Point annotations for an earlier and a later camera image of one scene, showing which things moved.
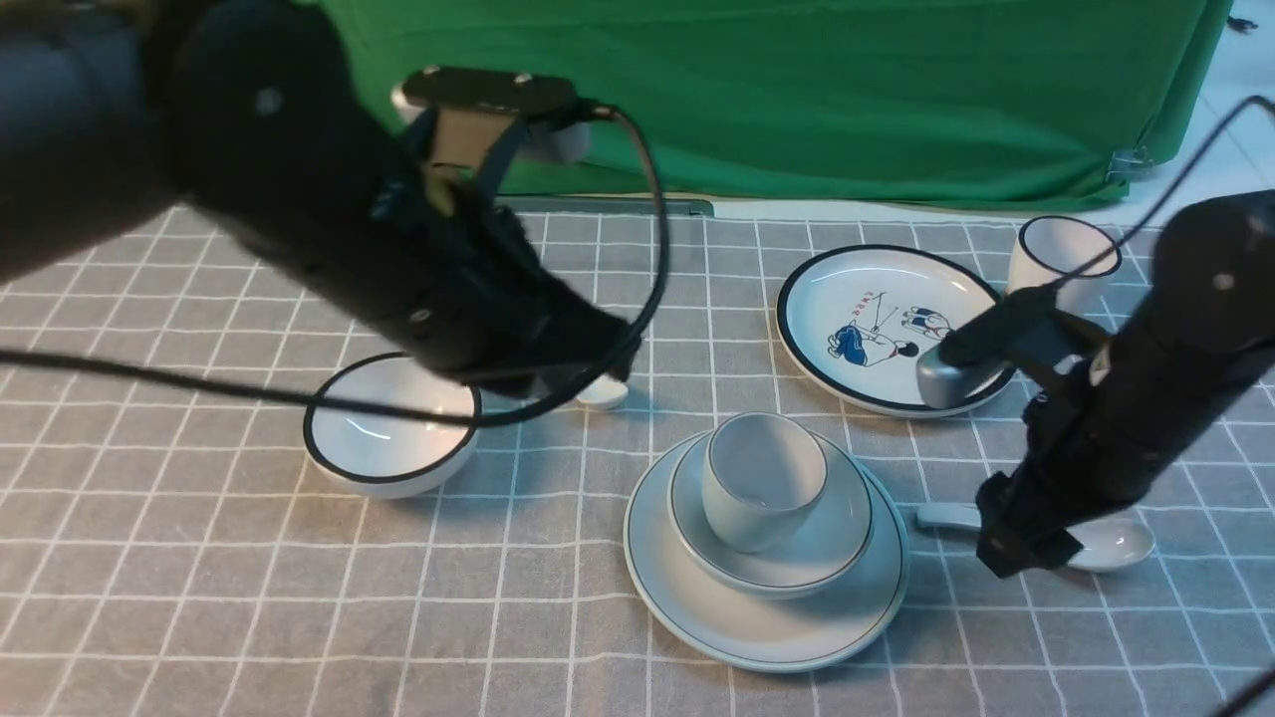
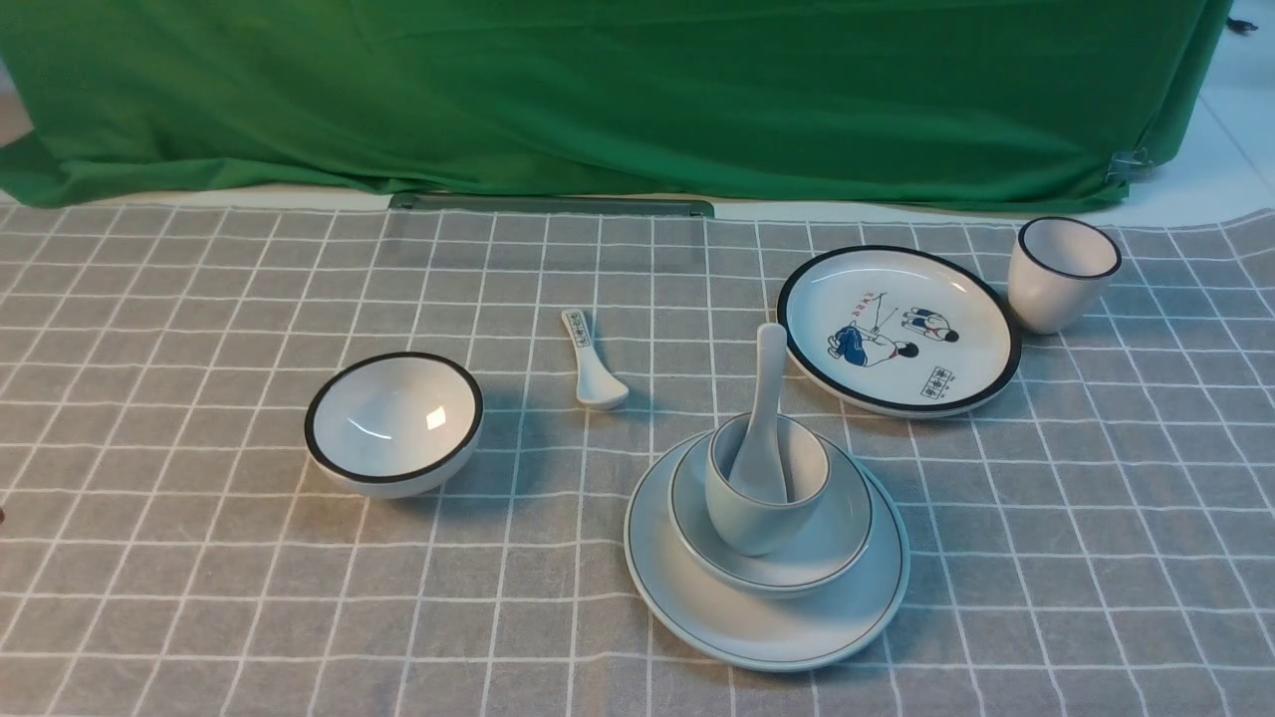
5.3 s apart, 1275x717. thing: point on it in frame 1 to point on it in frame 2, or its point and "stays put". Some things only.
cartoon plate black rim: [852, 325] stays put
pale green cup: [764, 478] stays put
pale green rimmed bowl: [833, 542] stays put
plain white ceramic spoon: [1109, 544] to [757, 471]
